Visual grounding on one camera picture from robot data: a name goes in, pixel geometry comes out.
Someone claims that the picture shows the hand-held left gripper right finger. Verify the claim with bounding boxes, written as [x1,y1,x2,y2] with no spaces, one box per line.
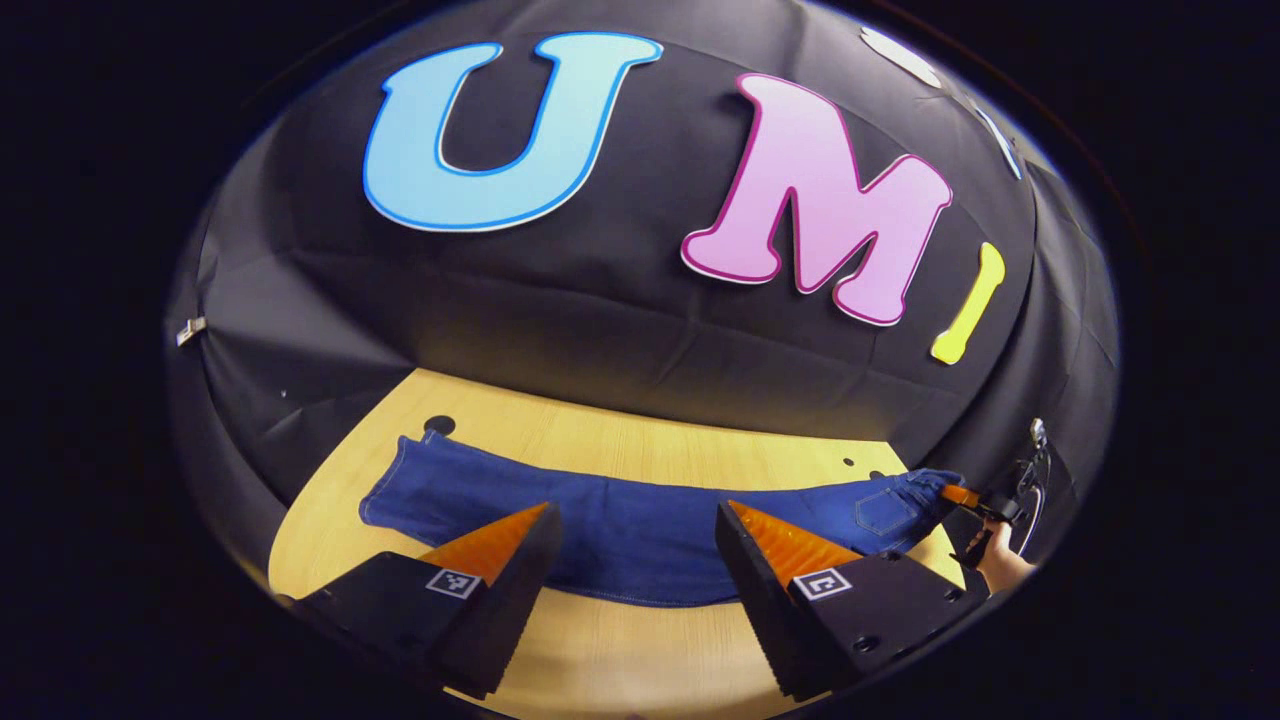
[715,498,991,703]

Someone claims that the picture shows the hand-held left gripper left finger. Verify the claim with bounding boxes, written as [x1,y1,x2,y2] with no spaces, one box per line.
[290,500,564,701]

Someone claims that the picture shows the black backdrop cloth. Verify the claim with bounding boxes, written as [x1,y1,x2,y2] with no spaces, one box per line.
[165,0,1121,591]

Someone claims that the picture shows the blue denim jeans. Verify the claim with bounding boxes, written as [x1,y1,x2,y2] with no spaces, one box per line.
[358,433,966,609]

